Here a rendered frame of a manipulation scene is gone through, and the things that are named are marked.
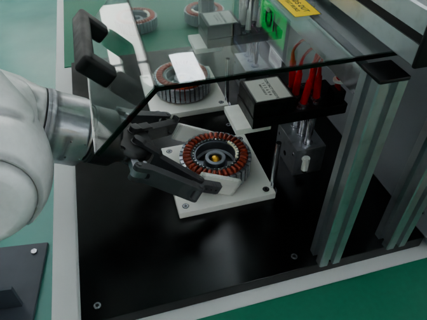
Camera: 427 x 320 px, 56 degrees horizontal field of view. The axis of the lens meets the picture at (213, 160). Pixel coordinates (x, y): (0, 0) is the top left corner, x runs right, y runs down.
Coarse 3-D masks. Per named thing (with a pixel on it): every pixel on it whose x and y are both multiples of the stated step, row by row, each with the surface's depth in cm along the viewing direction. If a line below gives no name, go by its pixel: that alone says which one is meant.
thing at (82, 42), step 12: (84, 12) 41; (72, 24) 41; (84, 24) 39; (96, 24) 42; (84, 36) 37; (96, 36) 43; (84, 48) 35; (84, 60) 35; (96, 60) 35; (84, 72) 35; (96, 72) 36; (108, 72) 36; (108, 84) 37
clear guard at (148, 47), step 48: (144, 0) 43; (192, 0) 43; (240, 0) 43; (96, 48) 44; (144, 48) 35; (192, 48) 35; (240, 48) 35; (288, 48) 35; (336, 48) 35; (384, 48) 35; (96, 96) 38; (144, 96) 31; (96, 144) 34
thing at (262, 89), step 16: (256, 80) 58; (272, 80) 58; (240, 96) 59; (256, 96) 55; (272, 96) 55; (288, 96) 55; (320, 96) 59; (224, 112) 61; (240, 112) 59; (256, 112) 55; (272, 112) 56; (288, 112) 56; (304, 112) 57; (320, 112) 58; (336, 112) 59; (240, 128) 57; (256, 128) 56; (304, 128) 63
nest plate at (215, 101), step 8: (216, 88) 82; (208, 96) 80; (216, 96) 80; (152, 104) 78; (160, 104) 78; (168, 104) 78; (176, 104) 78; (184, 104) 78; (192, 104) 78; (200, 104) 78; (208, 104) 78; (216, 104) 78; (224, 104) 78; (176, 112) 76; (184, 112) 76; (192, 112) 77; (200, 112) 77
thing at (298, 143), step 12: (288, 132) 65; (288, 144) 64; (300, 144) 63; (312, 144) 63; (324, 144) 63; (288, 156) 65; (300, 156) 62; (312, 156) 63; (288, 168) 66; (300, 168) 64; (312, 168) 65
